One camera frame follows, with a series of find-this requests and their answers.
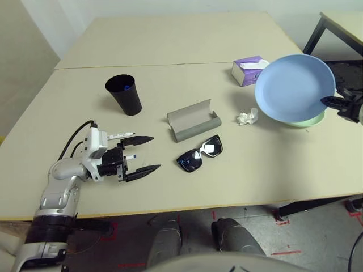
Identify purple tissue box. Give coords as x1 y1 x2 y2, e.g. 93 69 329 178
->
231 56 270 87

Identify white tissue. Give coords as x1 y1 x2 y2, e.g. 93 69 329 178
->
235 107 259 126

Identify black plastic cup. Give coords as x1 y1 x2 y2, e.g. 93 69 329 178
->
105 74 142 116

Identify grey glasses case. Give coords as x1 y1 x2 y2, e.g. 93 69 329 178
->
166 99 222 144

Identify black sunglasses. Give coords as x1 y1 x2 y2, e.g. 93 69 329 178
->
176 134 224 174

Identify grey robot foot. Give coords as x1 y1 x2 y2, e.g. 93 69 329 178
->
147 219 182 267
211 218 266 256

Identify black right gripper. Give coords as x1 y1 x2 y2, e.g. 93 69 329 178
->
319 88 363 124

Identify beige side table black legs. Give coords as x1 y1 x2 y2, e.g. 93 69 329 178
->
302 11 363 62

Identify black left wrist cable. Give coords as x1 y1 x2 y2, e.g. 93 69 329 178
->
59 120 97 164

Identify grey right robot foot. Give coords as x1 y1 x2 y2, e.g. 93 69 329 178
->
211 218 266 256

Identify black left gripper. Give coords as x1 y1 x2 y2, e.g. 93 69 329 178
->
99 135 162 184

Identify green plate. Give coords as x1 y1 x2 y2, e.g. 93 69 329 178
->
279 110 326 129

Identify grey robot torso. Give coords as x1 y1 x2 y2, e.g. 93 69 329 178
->
146 253 313 272

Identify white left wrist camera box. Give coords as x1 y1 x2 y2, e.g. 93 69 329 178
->
82 126 110 182

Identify white marker black cap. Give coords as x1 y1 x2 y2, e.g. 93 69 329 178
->
107 131 136 140

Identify blue plate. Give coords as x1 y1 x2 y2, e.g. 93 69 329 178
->
254 54 337 123

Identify grey left robot foot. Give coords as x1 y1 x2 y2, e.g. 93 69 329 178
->
147 219 182 267

